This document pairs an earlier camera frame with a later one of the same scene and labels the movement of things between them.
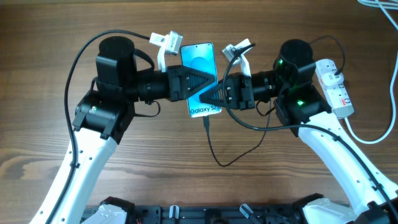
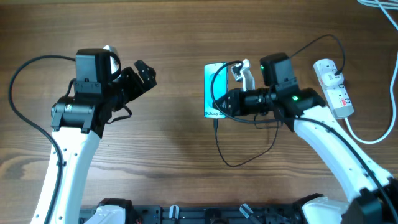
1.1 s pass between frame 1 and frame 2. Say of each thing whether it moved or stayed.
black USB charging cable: moved
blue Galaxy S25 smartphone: moved
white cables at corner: stayed
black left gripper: moved
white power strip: stayed
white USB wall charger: stayed
